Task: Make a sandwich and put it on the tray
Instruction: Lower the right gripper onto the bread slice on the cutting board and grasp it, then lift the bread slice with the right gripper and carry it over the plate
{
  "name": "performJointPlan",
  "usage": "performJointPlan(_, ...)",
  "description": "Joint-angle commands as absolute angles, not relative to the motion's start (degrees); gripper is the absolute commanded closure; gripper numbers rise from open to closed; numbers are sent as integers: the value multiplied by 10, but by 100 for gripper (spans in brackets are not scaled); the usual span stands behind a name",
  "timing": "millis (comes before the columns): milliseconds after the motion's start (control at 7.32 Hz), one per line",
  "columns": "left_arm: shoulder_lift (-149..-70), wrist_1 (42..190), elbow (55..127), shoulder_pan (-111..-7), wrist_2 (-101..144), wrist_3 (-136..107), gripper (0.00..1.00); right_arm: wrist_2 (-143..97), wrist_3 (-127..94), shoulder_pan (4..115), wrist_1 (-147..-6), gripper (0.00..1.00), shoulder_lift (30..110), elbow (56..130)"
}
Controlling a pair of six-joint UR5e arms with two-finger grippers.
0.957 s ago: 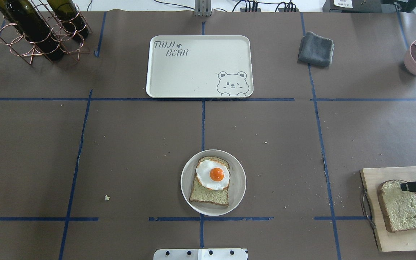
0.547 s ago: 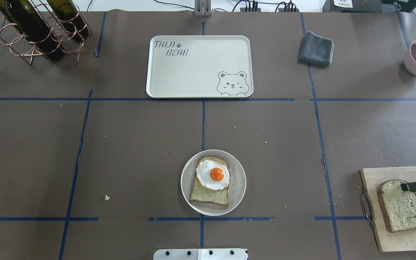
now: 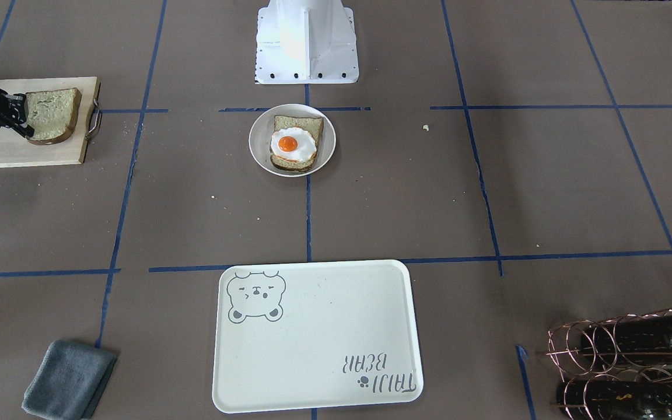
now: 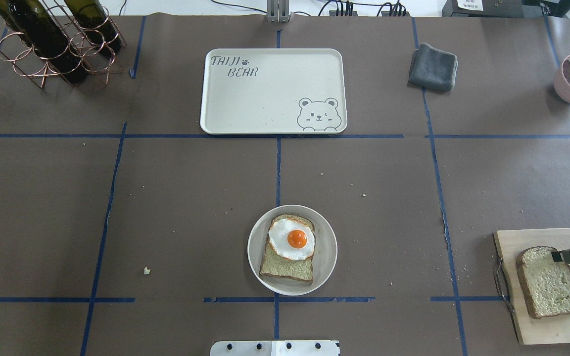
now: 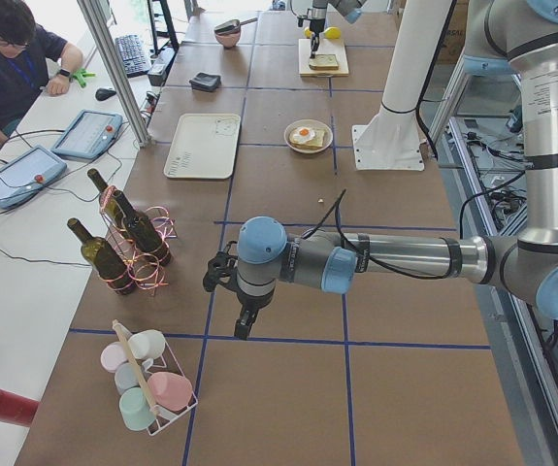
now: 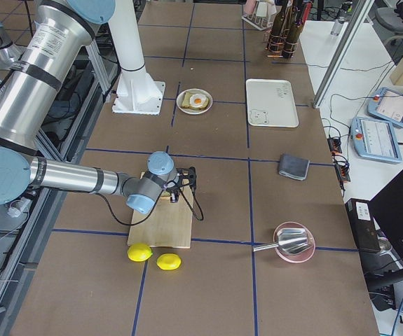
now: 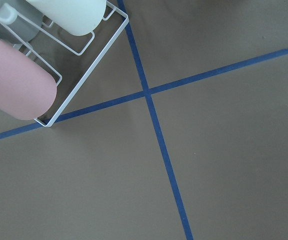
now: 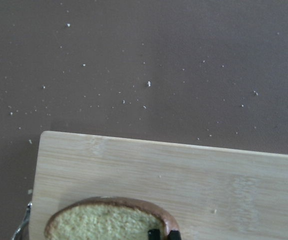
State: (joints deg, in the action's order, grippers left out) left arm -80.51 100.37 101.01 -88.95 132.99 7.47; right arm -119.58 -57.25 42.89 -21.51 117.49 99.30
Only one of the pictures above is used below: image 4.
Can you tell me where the aluminium frame post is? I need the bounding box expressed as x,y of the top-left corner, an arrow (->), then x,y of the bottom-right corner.
266,0 -> 291,23

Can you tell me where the white bear tray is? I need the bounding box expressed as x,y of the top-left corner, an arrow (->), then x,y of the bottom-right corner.
200,48 -> 348,135

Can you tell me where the fried egg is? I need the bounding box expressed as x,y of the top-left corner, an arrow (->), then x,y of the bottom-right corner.
268,217 -> 315,261

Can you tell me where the black computer box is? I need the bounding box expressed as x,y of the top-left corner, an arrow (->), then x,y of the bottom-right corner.
441,0 -> 570,18

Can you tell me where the round white plate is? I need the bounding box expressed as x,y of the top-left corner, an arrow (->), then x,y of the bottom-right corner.
247,205 -> 337,297

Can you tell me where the copper wire bottle rack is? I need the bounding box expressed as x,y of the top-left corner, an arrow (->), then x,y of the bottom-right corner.
0,0 -> 126,89

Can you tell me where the dark green wine bottle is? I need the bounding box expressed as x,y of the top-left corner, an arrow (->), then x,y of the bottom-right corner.
0,0 -> 88,84

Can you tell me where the orange black usb hub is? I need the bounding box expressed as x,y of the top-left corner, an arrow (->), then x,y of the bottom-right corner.
318,0 -> 410,17

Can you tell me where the wooden cutting board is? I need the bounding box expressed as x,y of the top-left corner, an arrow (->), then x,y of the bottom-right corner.
493,228 -> 570,345

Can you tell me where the folded grey cloth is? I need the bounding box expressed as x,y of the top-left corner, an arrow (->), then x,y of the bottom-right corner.
408,43 -> 458,92

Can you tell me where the bread slice on plate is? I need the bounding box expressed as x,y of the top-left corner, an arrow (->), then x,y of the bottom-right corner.
260,214 -> 315,282

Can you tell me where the bread slice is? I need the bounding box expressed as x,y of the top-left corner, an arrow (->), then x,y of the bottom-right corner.
516,246 -> 570,319
260,214 -> 315,282

